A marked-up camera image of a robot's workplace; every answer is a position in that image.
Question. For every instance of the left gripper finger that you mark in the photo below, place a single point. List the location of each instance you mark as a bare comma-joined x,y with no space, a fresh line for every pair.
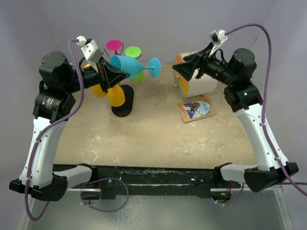
115,77
110,69

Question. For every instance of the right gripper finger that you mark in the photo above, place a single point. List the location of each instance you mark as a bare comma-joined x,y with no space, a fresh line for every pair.
186,69
192,55

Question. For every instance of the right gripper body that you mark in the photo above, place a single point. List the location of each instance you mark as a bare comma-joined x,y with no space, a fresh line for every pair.
203,64

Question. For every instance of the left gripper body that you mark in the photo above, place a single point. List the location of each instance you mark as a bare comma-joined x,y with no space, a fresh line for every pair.
102,72

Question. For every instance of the blue wine glass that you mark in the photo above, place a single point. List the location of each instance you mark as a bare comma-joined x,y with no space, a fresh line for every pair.
134,67

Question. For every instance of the orange wine glass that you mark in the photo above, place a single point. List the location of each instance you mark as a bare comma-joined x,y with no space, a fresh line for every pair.
96,89
116,96

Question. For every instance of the pink plastic wine glass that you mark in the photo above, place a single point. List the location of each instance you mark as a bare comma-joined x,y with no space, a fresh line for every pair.
116,46

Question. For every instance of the green plastic wine glass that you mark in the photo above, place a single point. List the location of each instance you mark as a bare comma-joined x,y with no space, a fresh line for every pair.
135,52

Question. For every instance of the metal wine glass rack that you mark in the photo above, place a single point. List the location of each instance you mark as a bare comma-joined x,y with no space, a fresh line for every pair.
126,108

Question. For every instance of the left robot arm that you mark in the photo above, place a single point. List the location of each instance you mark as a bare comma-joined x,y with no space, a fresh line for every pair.
51,112

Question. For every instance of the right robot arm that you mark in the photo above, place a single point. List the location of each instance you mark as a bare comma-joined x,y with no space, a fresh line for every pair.
245,100

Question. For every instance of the white round drawer cabinet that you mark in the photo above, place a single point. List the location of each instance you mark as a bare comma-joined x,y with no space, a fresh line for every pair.
194,87

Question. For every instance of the children's picture book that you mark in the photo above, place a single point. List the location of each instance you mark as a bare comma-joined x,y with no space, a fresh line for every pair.
196,109

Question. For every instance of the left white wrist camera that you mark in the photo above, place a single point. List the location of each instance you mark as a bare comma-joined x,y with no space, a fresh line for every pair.
91,51

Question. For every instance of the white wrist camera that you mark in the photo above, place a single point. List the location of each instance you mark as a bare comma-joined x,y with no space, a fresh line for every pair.
91,51
218,37

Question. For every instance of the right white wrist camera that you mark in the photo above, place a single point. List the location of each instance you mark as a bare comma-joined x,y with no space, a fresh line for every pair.
218,37

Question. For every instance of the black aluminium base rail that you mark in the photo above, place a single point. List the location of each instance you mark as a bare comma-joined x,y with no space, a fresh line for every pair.
155,181

